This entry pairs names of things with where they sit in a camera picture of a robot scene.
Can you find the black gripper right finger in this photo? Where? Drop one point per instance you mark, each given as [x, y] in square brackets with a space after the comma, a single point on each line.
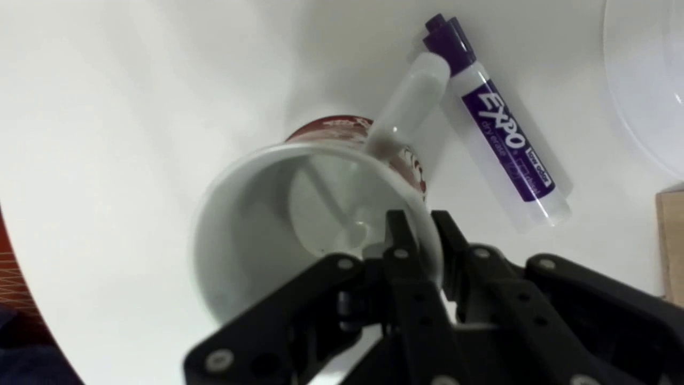
[556, 322]

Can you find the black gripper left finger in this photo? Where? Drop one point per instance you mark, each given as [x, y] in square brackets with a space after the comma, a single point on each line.
[321, 313]

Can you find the maroon white ceramic mug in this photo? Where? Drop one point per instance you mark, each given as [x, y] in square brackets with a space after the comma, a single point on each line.
[248, 214]

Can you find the purple Expo marker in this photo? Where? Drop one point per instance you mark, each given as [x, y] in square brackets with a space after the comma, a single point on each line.
[499, 128]

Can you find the brown paper napkin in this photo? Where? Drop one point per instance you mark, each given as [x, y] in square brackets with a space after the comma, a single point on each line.
[674, 243]

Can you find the white plate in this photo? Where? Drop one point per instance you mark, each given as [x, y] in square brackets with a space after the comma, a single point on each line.
[664, 87]

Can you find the navy blue cloth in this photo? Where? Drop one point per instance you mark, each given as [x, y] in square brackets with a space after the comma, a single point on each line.
[28, 355]

